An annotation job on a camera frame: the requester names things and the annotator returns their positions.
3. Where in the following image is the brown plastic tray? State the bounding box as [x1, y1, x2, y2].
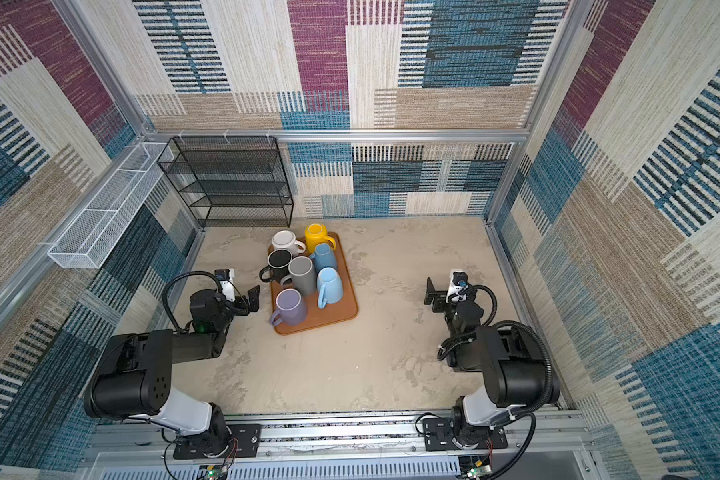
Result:
[274, 230, 359, 335]

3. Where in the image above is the light blue mug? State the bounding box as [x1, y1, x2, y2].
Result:
[317, 267, 344, 309]

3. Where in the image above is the yellow mug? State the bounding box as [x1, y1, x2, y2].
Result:
[304, 223, 337, 254]

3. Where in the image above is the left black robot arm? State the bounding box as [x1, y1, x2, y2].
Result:
[84, 269, 261, 463]

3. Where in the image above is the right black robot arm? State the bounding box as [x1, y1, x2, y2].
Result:
[419, 270, 560, 450]

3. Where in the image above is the purple mug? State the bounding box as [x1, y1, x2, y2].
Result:
[269, 288, 308, 327]

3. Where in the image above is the black mug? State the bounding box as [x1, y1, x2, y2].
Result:
[259, 249, 293, 283]

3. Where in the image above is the grey mug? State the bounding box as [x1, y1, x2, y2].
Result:
[280, 256, 317, 297]

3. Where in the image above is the white mug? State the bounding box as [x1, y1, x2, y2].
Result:
[271, 230, 307, 257]

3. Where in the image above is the teal blue mug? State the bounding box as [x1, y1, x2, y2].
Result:
[310, 243, 338, 273]

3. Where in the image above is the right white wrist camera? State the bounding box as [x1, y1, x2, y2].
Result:
[446, 269, 469, 304]

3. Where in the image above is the black wire shelf rack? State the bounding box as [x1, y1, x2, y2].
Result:
[157, 136, 294, 227]

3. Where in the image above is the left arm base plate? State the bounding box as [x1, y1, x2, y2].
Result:
[172, 424, 262, 460]

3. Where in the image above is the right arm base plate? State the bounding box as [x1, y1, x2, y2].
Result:
[414, 415, 508, 452]

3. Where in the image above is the white wire mesh basket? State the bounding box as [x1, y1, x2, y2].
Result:
[47, 142, 165, 269]

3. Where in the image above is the aluminium mounting rail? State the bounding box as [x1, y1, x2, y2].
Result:
[75, 407, 608, 479]

